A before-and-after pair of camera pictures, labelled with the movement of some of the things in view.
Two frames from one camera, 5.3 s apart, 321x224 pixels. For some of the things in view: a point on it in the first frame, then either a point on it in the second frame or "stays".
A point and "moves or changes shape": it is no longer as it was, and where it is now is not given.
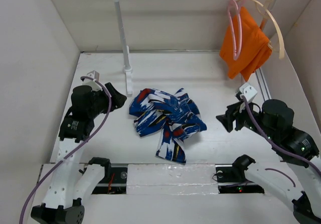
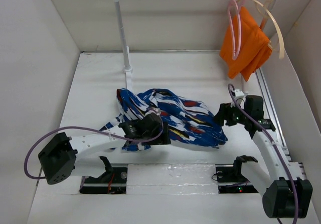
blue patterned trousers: (175, 116) moves or changes shape
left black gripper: (117, 99) → (163, 139)
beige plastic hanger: (267, 10) stays
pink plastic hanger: (239, 5) stays
